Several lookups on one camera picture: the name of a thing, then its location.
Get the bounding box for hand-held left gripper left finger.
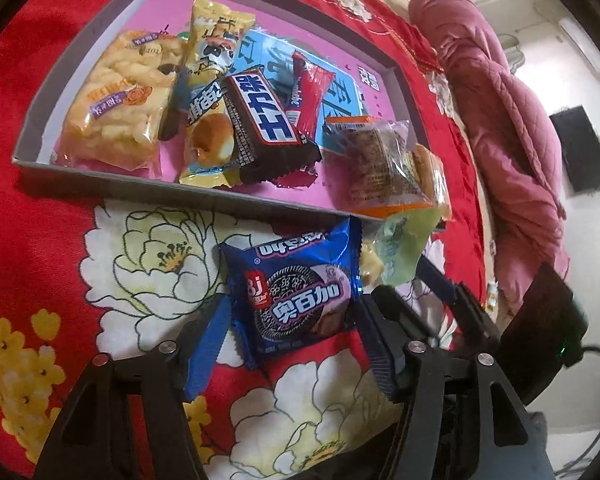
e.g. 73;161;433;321
32;299;233;480

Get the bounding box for yellow crispy snack packet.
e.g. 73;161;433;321
60;30;188;172

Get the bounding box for brown chocolate bar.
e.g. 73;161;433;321
222;65;324;187

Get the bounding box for pale green cake packet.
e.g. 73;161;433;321
360;207;441;292

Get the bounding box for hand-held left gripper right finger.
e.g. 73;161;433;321
355;289;556;480

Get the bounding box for pink quilt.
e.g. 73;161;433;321
407;0;572;307

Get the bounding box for white air conditioner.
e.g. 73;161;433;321
557;17;600;67

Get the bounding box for clear orange-edged snack packet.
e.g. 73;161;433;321
322;115;438;219

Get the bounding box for black television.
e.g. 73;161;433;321
550;106;600;194

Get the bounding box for red floral blanket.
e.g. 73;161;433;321
0;0;486;480

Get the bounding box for cardboard box with pink bottom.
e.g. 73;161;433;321
11;0;431;221

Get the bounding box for yellow cartoon cake packet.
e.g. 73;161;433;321
172;0;257;189

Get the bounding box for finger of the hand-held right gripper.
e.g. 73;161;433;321
416;259;462;347
450;282;504;357

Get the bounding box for red sausage packet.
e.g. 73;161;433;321
275;50;337;134

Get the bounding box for beige wafer packet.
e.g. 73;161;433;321
410;142;454;222

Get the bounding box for blue cookie packet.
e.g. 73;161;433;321
219;215;365;372

